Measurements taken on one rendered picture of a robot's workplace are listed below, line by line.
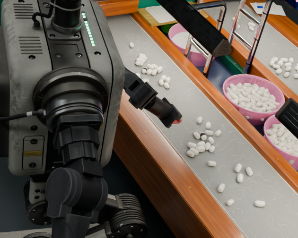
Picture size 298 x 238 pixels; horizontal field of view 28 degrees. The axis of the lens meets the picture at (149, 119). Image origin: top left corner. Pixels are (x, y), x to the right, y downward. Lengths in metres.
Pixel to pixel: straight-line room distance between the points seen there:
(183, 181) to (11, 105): 0.89
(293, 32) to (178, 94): 0.86
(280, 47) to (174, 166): 1.10
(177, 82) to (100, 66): 1.25
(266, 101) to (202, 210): 0.75
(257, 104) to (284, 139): 0.22
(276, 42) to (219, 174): 1.05
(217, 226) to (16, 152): 0.80
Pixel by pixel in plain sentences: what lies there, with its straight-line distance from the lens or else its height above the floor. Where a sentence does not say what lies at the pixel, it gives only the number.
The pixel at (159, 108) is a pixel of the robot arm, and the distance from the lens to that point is 1.98.
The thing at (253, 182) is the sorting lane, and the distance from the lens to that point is 2.16.
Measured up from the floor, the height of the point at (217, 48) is 1.08.
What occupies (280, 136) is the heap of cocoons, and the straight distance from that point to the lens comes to 2.41.
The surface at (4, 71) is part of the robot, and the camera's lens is 1.34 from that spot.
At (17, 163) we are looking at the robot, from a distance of 1.42.
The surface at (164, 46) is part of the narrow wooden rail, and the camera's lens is 2.69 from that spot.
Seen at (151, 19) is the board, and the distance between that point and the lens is 2.85.
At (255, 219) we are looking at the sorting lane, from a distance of 2.04.
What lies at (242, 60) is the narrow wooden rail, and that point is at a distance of 2.77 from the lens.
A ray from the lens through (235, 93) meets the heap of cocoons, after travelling 2.55.
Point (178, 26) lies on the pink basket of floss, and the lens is 2.87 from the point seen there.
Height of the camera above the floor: 2.19
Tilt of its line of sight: 39 degrees down
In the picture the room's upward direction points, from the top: 12 degrees clockwise
